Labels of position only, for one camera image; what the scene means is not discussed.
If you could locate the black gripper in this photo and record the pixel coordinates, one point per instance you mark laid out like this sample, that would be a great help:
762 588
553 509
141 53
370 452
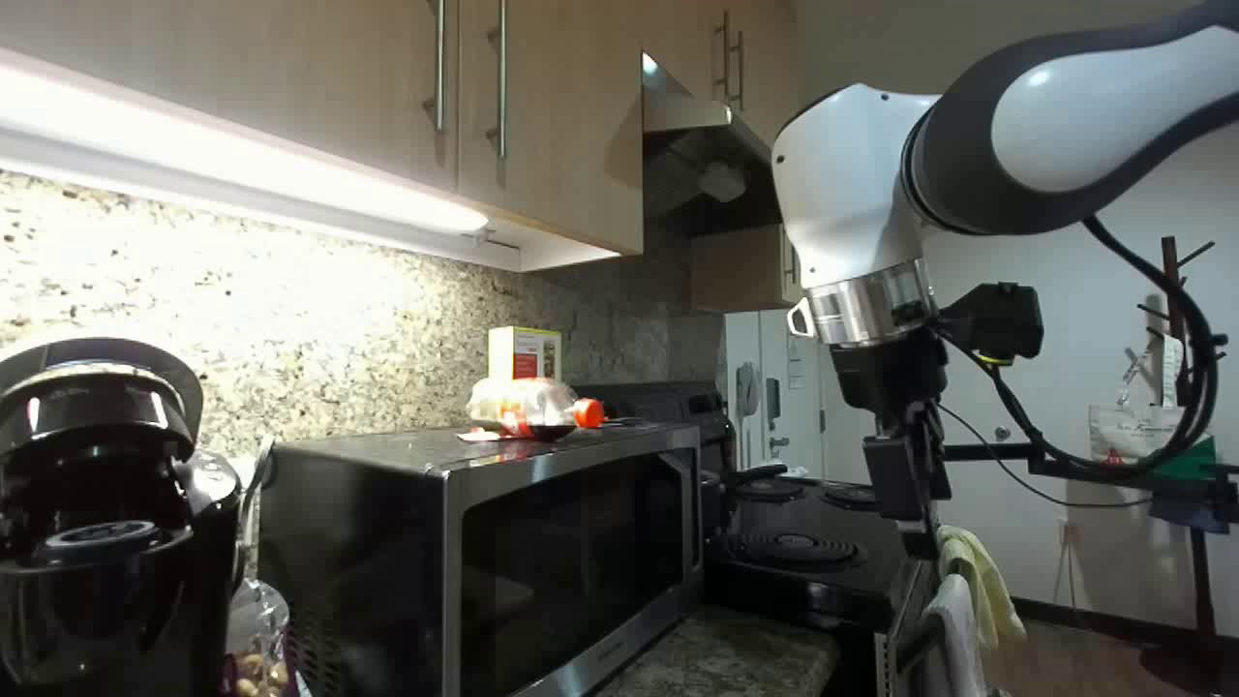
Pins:
902 386

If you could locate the stainless steel black microwave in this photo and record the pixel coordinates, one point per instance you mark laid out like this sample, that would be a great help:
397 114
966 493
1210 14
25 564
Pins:
442 566

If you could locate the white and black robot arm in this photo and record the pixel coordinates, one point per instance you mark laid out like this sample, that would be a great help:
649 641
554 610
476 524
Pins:
1037 138

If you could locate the black electric stove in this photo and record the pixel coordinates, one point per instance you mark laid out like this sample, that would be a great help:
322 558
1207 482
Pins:
792 549

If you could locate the yellow dish towel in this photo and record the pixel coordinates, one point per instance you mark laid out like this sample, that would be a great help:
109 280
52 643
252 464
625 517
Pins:
993 607

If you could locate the white dish towel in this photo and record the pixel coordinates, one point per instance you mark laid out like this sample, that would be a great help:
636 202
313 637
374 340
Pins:
953 660

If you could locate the stainless steel range hood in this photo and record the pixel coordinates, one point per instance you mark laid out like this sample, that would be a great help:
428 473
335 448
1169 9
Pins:
708 159

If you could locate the small orange object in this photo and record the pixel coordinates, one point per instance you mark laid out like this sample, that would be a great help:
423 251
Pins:
592 416

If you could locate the white and red box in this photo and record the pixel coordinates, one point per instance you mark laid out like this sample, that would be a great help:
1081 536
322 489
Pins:
525 355

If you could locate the plastic wrapped food bag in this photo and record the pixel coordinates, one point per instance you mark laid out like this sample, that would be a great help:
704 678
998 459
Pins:
522 406

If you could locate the black coat rack stand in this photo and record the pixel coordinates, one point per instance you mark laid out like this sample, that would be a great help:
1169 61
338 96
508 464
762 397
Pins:
1189 665

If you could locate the wooden upper cabinets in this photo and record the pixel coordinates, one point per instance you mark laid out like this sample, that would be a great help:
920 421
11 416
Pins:
525 110

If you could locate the clear plastic snack bag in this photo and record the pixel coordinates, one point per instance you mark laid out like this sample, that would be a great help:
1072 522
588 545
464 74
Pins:
258 643

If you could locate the black coffee maker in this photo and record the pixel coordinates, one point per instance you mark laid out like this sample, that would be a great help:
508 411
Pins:
113 531

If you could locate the under-cabinet light strip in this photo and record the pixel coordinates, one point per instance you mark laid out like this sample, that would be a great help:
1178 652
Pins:
59 120

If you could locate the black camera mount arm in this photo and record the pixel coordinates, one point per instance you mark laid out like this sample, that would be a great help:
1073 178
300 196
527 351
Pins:
1189 489

